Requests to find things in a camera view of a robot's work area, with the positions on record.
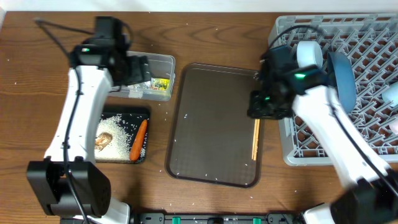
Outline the small light blue bowl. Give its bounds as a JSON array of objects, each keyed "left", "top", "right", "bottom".
[{"left": 382, "top": 82, "right": 398, "bottom": 107}]

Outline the orange carrot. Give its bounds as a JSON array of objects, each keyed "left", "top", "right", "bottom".
[{"left": 129, "top": 119, "right": 148, "bottom": 161}]

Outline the brown serving tray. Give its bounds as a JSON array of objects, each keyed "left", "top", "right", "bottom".
[{"left": 165, "top": 63, "right": 264, "bottom": 188}]

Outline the black tray bin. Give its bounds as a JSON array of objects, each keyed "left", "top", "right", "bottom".
[{"left": 93, "top": 105, "right": 151, "bottom": 165}]

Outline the wooden chopstick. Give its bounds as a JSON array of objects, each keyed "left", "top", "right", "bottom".
[
  {"left": 252, "top": 119, "right": 261, "bottom": 161},
  {"left": 251, "top": 119, "right": 258, "bottom": 161}
]

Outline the grey dishwasher rack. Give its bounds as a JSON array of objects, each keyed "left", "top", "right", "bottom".
[{"left": 268, "top": 13, "right": 397, "bottom": 163}]

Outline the foil wrapper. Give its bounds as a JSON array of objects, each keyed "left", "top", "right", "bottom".
[{"left": 128, "top": 78, "right": 170, "bottom": 91}]

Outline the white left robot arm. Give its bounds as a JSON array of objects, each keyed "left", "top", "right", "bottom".
[{"left": 26, "top": 16, "right": 152, "bottom": 223}]

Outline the spilled white rice pile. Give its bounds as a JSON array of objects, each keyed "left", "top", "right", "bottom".
[{"left": 95, "top": 113, "right": 147, "bottom": 162}]

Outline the light blue rice bowl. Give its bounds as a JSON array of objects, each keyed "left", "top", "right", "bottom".
[{"left": 296, "top": 41, "right": 323, "bottom": 68}]

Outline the clear plastic bin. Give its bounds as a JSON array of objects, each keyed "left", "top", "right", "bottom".
[{"left": 109, "top": 51, "right": 175, "bottom": 101}]

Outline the pink small bowl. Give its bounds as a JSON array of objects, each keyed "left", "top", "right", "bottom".
[{"left": 389, "top": 120, "right": 398, "bottom": 134}]

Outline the dark blue plate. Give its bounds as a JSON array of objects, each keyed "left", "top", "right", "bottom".
[{"left": 327, "top": 52, "right": 356, "bottom": 114}]

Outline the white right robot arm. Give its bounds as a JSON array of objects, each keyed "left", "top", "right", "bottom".
[{"left": 248, "top": 42, "right": 397, "bottom": 223}]

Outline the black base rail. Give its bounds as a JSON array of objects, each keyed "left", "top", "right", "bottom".
[{"left": 59, "top": 203, "right": 312, "bottom": 224}]

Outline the brown food piece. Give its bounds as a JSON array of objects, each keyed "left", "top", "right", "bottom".
[{"left": 95, "top": 133, "right": 113, "bottom": 151}]

